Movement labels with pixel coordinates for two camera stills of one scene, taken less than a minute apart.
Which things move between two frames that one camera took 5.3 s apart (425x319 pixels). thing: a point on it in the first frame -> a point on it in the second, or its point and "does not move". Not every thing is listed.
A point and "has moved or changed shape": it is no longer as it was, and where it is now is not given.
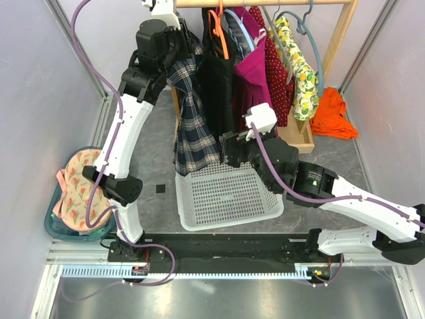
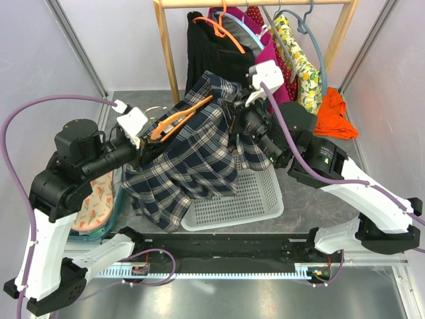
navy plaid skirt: (196, 148) has moved or changed shape
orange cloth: (331, 119) does not move
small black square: (161, 189) -> (145, 187)
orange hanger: (218, 30) has moved or changed shape
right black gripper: (230, 141) -> (237, 110)
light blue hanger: (242, 27) has moved or changed shape
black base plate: (224, 250) does not move
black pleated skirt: (216, 80) -> (210, 49)
